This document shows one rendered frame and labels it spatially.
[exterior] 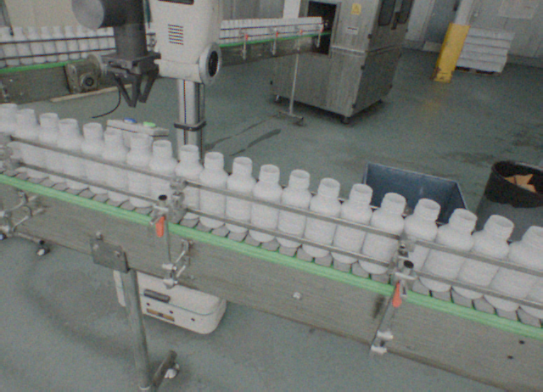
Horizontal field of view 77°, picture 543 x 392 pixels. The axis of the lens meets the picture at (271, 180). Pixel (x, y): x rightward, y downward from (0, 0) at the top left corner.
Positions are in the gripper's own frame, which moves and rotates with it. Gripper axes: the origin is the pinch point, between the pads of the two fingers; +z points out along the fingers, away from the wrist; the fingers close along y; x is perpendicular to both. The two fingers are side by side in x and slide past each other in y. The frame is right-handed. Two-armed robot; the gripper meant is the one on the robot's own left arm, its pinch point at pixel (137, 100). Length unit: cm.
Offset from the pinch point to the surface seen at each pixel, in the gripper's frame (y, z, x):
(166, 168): -3.2, 12.1, -8.0
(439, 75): 742, 115, -185
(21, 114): -2.8, 7.9, 28.8
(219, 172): -2.2, 10.7, -19.5
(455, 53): 742, 70, -199
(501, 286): -3, 19, -75
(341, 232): -3.0, 16.9, -45.8
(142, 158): -2.5, 11.6, -1.9
